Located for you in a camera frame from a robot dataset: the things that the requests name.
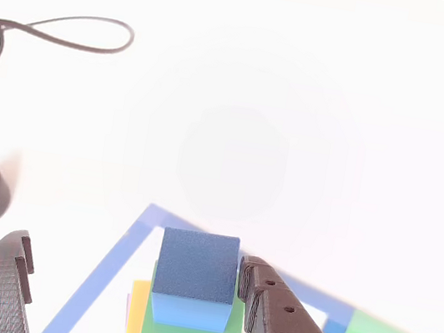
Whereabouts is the small blue cube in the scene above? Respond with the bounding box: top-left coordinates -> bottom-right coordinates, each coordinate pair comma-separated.
145,225 -> 245,333

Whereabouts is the orange flat block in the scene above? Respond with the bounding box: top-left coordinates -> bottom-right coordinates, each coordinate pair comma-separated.
124,277 -> 154,333

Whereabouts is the blue square frame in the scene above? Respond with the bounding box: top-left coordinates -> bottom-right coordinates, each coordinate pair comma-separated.
37,188 -> 366,333

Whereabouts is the long black camera cable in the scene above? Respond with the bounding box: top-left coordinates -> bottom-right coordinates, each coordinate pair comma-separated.
0,1 -> 139,60

